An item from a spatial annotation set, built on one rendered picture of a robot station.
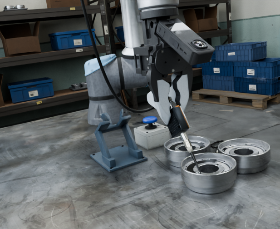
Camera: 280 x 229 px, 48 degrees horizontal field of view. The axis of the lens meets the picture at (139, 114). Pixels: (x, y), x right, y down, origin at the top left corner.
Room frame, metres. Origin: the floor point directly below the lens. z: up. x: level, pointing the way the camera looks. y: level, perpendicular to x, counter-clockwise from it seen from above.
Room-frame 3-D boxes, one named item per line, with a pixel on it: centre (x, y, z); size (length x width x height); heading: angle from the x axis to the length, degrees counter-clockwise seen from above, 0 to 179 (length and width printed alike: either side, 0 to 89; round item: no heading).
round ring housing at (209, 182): (0.56, -0.12, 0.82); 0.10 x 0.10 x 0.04
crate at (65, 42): (4.31, 0.76, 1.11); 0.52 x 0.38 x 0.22; 117
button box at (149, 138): (0.82, -0.02, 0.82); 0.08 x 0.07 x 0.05; 27
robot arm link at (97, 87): (1.14, 0.11, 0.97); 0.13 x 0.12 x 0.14; 94
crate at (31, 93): (4.01, 1.34, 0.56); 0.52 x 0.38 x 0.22; 114
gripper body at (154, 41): (0.61, -0.05, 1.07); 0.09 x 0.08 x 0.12; 28
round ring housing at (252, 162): (0.62, -0.21, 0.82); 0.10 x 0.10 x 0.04
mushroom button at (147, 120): (0.82, -0.03, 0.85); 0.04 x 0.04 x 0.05
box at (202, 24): (5.27, -1.15, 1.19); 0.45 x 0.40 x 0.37; 112
